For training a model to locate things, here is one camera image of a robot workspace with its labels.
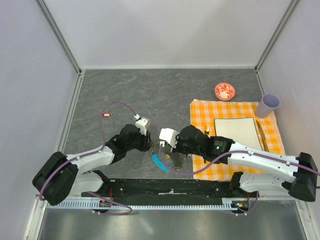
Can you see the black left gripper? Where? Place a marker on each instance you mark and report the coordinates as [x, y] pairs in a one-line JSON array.
[[146, 141]]

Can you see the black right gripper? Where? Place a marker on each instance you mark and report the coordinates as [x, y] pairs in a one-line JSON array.
[[177, 148]]

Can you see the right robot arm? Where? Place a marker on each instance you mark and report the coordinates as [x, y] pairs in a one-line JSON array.
[[296, 175]]

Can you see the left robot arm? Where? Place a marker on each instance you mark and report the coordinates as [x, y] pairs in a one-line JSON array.
[[62, 175]]

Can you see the gold fork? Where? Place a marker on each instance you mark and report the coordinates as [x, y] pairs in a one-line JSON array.
[[207, 129]]

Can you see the orange checkered cloth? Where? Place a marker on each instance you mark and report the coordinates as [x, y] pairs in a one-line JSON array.
[[203, 113]]

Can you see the white square plate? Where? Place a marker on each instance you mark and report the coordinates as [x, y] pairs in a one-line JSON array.
[[242, 130]]

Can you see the red patterned bowl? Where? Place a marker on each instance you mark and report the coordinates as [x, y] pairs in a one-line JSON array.
[[224, 91]]

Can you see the gold knife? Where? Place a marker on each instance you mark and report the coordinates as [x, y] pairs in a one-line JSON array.
[[263, 137]]

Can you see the lilac plastic cup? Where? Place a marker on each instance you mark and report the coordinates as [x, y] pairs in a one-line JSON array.
[[267, 105]]

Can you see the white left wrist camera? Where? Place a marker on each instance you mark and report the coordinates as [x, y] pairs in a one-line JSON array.
[[142, 124]]

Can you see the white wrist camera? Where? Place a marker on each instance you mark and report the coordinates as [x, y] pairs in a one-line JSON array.
[[168, 137], [142, 124]]

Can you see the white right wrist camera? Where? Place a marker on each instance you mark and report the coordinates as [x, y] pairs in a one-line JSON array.
[[168, 137]]

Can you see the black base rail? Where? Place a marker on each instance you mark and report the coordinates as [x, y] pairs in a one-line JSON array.
[[170, 192]]

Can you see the light blue cable duct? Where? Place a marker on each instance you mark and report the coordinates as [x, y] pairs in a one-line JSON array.
[[96, 204]]

